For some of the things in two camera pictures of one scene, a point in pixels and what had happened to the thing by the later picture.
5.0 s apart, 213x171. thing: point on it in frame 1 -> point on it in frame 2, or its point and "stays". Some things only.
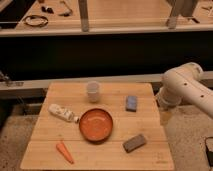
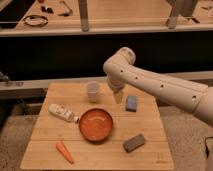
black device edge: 210,156 -> 206,147
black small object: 48,9 stays
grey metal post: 84,15 stays
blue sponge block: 131,103 stays
